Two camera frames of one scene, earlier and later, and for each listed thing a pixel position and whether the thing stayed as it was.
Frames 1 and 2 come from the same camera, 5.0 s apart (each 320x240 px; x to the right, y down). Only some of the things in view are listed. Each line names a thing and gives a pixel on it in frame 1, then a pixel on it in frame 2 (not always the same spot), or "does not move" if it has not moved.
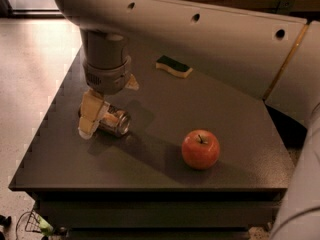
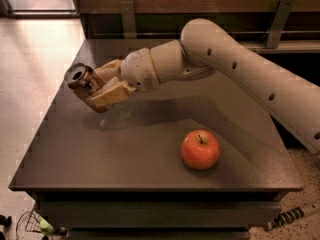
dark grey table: [203, 158] does not move
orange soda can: [116, 121] -> [80, 80]
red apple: [200, 149] does not move
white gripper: [107, 78] -> [137, 70]
